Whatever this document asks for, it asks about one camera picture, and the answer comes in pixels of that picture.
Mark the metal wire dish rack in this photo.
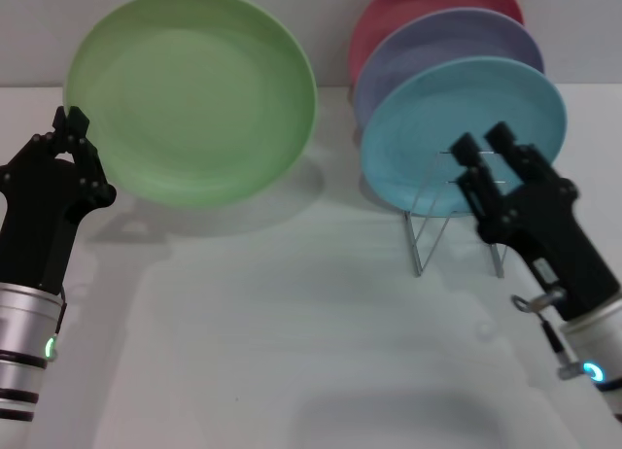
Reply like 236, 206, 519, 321
402, 150, 509, 279

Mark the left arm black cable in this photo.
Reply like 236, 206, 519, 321
51, 283, 69, 361

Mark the purple plate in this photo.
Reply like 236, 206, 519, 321
353, 7, 545, 129

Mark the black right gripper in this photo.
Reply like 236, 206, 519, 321
449, 121, 622, 322

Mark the red plate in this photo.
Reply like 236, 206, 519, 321
348, 0, 525, 88

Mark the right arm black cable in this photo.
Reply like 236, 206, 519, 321
511, 288, 587, 381

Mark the green plate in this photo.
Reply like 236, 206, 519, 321
62, 0, 318, 210

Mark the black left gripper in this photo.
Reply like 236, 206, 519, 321
0, 106, 119, 295

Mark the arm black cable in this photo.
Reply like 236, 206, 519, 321
511, 288, 587, 381
51, 283, 69, 361

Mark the blue plate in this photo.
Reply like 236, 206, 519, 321
359, 55, 569, 216

